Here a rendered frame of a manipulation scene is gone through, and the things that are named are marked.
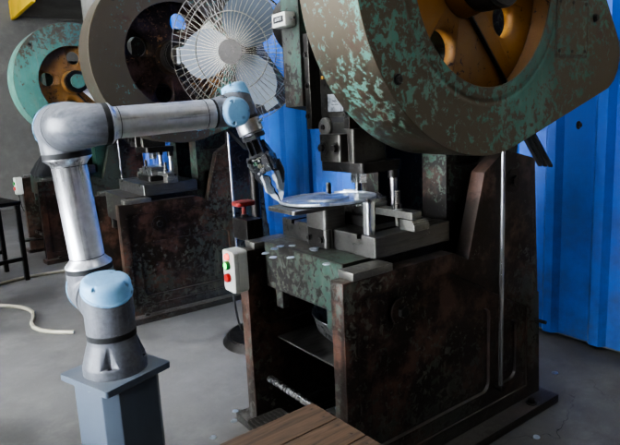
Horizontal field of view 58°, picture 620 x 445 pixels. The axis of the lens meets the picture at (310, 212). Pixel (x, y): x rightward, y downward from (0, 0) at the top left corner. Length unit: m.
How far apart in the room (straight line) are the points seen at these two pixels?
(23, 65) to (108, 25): 1.71
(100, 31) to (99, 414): 1.79
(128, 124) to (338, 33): 0.53
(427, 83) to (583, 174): 1.43
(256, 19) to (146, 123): 1.12
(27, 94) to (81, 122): 3.07
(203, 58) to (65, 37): 2.17
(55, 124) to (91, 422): 0.70
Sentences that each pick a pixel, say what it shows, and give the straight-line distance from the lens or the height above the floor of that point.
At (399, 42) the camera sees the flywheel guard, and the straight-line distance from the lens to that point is 1.20.
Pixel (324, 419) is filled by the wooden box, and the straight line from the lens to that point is 1.38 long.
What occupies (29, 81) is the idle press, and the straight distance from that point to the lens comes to 4.43.
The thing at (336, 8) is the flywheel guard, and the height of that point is 1.24.
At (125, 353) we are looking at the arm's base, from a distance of 1.44.
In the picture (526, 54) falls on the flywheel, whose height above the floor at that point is 1.16.
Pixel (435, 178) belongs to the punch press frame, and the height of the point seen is 0.82.
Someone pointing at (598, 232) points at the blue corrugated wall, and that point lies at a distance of 2.56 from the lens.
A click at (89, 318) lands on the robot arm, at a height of 0.60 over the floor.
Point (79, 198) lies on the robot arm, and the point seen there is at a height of 0.86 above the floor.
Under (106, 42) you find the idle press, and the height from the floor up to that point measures 1.39.
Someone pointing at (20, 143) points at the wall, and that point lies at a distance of 8.02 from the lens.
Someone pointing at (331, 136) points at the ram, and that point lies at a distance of 1.66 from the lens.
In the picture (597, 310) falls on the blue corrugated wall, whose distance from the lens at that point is 2.64.
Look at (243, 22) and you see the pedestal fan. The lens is 2.42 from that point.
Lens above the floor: 1.05
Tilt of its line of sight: 10 degrees down
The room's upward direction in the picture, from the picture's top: 3 degrees counter-clockwise
